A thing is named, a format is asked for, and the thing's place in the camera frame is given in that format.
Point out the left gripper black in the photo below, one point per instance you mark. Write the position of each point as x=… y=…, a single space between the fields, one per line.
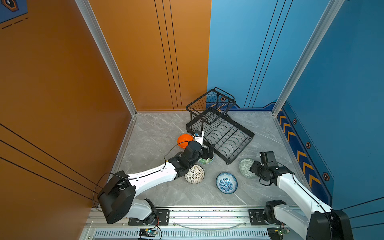
x=211 y=152

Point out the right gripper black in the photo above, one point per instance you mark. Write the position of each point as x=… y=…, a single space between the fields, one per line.
x=254 y=166

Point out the green geometric pattern bowl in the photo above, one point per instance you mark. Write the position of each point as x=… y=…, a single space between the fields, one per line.
x=245 y=166

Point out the black wire dish rack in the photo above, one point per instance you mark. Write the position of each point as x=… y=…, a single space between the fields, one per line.
x=210 y=113

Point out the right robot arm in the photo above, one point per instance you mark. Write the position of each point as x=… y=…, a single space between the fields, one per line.
x=318 y=221

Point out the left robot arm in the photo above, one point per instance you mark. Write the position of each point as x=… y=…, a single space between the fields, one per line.
x=118 y=198

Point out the green leaf pattern bowl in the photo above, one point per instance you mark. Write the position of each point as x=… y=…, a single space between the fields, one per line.
x=206 y=161

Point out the orange bowl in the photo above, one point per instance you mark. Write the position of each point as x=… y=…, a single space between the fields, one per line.
x=184 y=140

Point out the white lattice pattern bowl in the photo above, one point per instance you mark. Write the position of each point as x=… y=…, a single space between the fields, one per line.
x=195 y=175

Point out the blue floral pattern bowl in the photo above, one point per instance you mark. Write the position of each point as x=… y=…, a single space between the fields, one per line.
x=226 y=183

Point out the right green circuit board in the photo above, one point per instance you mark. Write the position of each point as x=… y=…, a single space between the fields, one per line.
x=278 y=234

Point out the green circuit board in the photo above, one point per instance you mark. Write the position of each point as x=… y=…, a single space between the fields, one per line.
x=148 y=234
x=278 y=234

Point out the left green circuit board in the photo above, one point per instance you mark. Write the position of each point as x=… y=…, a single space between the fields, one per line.
x=148 y=234

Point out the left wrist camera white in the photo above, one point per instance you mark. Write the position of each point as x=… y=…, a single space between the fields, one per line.
x=199 y=137

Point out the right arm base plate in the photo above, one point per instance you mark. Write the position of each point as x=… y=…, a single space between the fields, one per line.
x=255 y=216

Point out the aluminium front rail frame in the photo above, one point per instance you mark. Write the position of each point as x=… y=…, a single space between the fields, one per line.
x=187 y=223

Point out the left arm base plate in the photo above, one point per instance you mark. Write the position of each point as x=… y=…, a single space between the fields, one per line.
x=157 y=218

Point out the right aluminium corner post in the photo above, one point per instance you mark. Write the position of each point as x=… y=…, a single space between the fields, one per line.
x=318 y=34

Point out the aluminium corner post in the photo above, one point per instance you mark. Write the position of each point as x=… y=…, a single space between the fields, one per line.
x=101 y=42
x=318 y=34

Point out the left aluminium corner post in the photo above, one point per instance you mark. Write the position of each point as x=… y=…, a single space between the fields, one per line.
x=101 y=42

